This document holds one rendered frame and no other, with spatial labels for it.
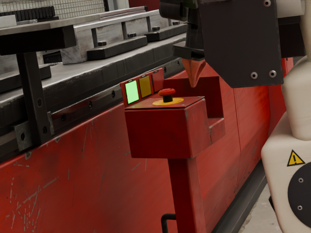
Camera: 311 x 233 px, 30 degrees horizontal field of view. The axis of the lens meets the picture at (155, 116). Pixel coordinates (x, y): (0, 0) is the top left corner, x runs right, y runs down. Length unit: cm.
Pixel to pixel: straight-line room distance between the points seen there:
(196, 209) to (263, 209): 134
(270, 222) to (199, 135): 134
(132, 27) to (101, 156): 62
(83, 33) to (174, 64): 39
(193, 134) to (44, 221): 37
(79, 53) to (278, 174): 86
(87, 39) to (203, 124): 45
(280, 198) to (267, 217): 183
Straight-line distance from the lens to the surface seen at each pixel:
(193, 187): 140
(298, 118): 79
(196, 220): 143
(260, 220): 263
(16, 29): 102
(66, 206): 124
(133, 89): 135
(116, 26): 177
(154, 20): 205
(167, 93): 130
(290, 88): 78
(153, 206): 165
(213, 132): 138
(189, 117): 127
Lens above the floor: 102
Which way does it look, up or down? 12 degrees down
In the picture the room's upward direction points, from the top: 8 degrees counter-clockwise
